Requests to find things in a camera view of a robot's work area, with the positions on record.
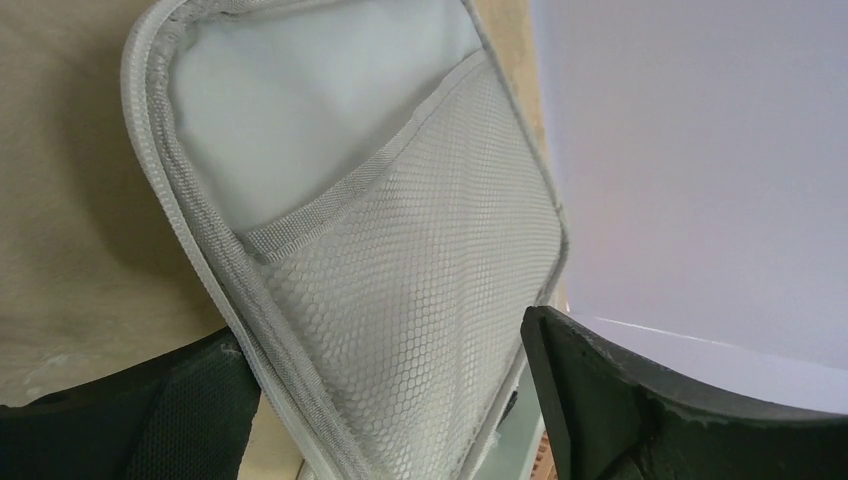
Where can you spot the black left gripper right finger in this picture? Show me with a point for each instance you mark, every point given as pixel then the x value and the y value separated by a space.
pixel 611 413

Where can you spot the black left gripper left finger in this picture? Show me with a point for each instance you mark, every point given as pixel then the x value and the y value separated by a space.
pixel 186 414

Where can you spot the grey medicine case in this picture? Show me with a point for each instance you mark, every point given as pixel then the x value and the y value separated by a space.
pixel 358 191

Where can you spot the peach plastic desk organizer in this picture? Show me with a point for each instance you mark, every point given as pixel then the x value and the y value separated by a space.
pixel 544 466

